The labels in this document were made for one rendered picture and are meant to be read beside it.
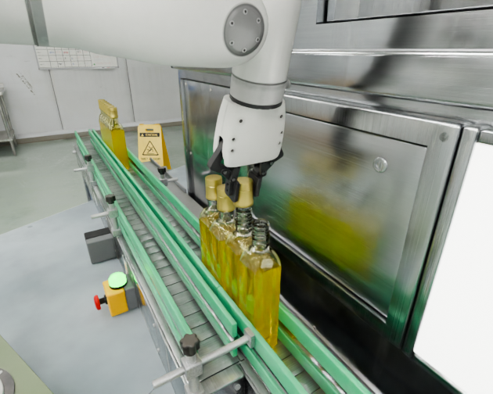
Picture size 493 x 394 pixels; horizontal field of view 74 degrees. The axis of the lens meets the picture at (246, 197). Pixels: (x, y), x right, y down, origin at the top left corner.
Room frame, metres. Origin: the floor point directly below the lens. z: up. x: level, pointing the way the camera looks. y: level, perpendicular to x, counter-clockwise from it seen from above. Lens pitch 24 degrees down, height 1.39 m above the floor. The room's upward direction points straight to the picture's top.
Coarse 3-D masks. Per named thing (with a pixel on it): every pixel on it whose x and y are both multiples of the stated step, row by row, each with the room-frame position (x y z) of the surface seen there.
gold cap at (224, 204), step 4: (220, 184) 0.57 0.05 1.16; (224, 184) 0.57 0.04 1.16; (220, 188) 0.55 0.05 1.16; (224, 188) 0.55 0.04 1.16; (220, 192) 0.54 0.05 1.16; (224, 192) 0.54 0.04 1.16; (220, 196) 0.54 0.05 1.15; (224, 196) 0.54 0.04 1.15; (228, 196) 0.54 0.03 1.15; (220, 200) 0.54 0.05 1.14; (224, 200) 0.54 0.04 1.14; (228, 200) 0.54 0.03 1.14; (220, 204) 0.54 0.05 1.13; (224, 204) 0.54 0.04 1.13; (228, 204) 0.54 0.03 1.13; (232, 204) 0.54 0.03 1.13; (220, 208) 0.54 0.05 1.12; (224, 208) 0.54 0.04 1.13; (228, 208) 0.54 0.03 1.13; (232, 208) 0.54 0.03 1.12
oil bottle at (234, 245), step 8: (232, 232) 0.51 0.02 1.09; (232, 240) 0.49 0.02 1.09; (240, 240) 0.49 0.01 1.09; (248, 240) 0.49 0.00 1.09; (232, 248) 0.48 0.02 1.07; (240, 248) 0.48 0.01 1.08; (232, 256) 0.48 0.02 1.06; (232, 264) 0.48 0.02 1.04; (232, 272) 0.49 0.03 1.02; (232, 280) 0.49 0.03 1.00; (232, 288) 0.49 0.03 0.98; (232, 296) 0.49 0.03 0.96
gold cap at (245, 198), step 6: (240, 180) 0.51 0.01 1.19; (246, 180) 0.51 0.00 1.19; (252, 180) 0.51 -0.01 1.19; (240, 186) 0.49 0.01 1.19; (246, 186) 0.49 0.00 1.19; (252, 186) 0.50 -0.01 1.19; (240, 192) 0.49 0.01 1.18; (246, 192) 0.49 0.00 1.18; (252, 192) 0.50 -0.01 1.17; (240, 198) 0.49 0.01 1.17; (246, 198) 0.49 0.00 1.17; (252, 198) 0.50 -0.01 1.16; (234, 204) 0.50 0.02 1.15; (240, 204) 0.49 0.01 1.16; (246, 204) 0.49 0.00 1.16; (252, 204) 0.50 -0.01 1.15
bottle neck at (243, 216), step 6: (240, 210) 0.51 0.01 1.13; (246, 210) 0.50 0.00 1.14; (240, 216) 0.49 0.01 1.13; (246, 216) 0.49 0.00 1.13; (240, 222) 0.49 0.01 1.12; (246, 222) 0.49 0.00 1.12; (240, 228) 0.49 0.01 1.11; (246, 228) 0.49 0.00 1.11; (240, 234) 0.49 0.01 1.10; (246, 234) 0.49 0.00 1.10
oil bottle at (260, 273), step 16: (240, 256) 0.46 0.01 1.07; (256, 256) 0.44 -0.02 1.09; (272, 256) 0.44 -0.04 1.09; (240, 272) 0.46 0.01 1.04; (256, 272) 0.42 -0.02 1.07; (272, 272) 0.44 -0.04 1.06; (240, 288) 0.46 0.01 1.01; (256, 288) 0.42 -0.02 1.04; (272, 288) 0.44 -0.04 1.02; (240, 304) 0.46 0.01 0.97; (256, 304) 0.42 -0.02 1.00; (272, 304) 0.44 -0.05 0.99; (256, 320) 0.42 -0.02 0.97; (272, 320) 0.44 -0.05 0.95; (272, 336) 0.44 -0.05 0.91
